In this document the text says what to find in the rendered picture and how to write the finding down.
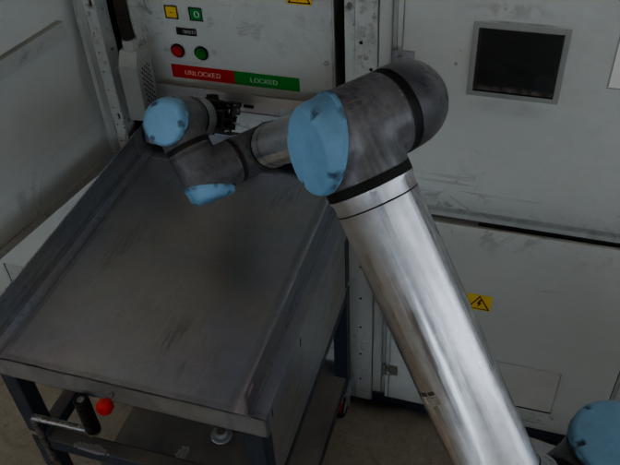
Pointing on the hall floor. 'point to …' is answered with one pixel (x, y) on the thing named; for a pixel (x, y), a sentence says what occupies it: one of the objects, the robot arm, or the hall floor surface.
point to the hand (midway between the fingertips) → (224, 113)
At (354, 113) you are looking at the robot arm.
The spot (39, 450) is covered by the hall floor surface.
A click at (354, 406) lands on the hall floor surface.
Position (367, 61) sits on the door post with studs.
